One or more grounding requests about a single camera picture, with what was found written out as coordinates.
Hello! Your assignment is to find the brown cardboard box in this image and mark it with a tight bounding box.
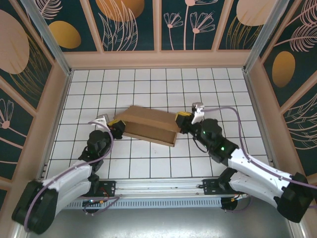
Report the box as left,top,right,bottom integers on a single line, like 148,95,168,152
113,105,183,148

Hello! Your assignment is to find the grey metal sheet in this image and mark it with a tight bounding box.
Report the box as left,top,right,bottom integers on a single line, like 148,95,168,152
14,207,304,238

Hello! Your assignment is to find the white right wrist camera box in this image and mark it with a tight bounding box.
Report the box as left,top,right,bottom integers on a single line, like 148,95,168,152
191,101,206,124

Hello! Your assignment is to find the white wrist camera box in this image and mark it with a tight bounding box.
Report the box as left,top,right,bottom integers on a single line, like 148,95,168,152
89,113,109,131
191,101,206,124

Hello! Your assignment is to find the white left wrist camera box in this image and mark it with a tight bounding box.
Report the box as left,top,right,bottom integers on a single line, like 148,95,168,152
89,113,109,131

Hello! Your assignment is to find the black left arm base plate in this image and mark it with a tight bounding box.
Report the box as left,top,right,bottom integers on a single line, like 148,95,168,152
95,180,116,198

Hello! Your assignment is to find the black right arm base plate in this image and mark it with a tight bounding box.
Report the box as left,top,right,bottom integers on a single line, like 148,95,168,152
202,178,225,195

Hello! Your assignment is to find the small yellow wire connector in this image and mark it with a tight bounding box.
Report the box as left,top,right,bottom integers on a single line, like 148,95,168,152
231,192,248,201
84,193,112,207

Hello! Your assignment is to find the aluminium mounting rail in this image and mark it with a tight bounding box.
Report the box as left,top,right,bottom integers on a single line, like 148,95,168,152
23,176,294,199

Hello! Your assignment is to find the grey slotted cable duct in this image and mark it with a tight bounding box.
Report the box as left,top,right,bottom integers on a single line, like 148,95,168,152
61,197,222,209

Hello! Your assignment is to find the aluminium frame post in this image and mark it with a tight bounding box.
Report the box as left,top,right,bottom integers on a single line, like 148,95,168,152
19,0,73,76
243,0,285,73

